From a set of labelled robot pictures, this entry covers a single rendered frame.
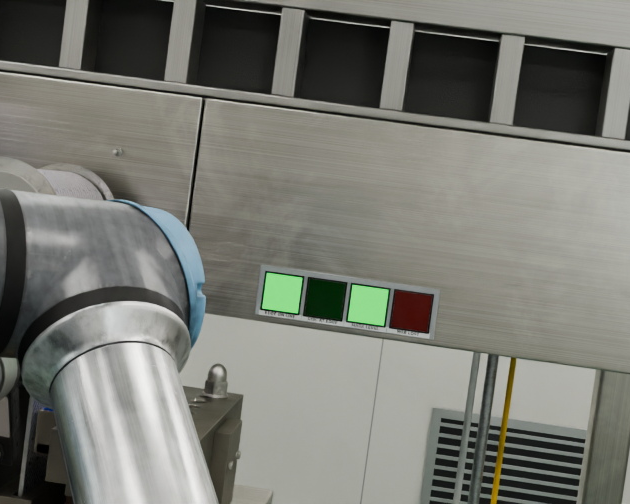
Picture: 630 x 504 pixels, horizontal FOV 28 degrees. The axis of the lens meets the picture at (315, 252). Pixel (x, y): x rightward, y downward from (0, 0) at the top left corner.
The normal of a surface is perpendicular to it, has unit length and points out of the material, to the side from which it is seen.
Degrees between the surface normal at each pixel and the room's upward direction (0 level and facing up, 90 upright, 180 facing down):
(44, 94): 90
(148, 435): 41
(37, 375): 122
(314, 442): 90
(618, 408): 90
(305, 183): 90
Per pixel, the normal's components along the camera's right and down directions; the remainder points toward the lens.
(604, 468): -0.09, 0.04
